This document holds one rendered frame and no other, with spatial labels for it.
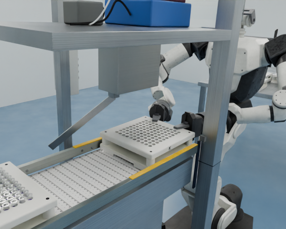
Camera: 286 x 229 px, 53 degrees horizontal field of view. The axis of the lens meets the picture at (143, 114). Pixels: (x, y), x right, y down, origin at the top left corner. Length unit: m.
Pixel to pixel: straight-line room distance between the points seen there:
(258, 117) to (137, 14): 0.65
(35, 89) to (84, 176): 4.09
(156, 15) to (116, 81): 0.26
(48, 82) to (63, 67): 3.39
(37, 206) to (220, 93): 0.65
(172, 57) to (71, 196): 0.97
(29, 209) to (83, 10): 0.49
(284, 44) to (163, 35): 0.80
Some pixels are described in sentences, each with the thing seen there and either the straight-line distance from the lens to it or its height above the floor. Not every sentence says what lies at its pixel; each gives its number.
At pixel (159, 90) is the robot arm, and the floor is 1.02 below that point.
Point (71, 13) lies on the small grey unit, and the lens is 0.81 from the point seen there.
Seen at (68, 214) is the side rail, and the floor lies 0.93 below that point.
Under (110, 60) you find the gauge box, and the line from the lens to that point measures 0.99.
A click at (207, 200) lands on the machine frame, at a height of 0.71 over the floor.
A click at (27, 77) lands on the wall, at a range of 4.84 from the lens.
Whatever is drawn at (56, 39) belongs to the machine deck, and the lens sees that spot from 0.50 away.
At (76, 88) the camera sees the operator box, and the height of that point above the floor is 0.94.
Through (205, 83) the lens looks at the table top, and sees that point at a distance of 2.52.
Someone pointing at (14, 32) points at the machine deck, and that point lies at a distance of 0.61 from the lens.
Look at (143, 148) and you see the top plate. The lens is 0.92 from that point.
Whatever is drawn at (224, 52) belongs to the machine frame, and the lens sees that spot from 0.98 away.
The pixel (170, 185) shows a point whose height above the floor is 0.83.
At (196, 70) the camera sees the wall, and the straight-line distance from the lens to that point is 6.43.
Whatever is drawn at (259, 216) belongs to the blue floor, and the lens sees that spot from 2.42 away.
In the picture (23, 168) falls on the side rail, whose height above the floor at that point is 0.92.
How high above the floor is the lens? 1.36
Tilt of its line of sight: 19 degrees down
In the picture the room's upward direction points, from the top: 3 degrees clockwise
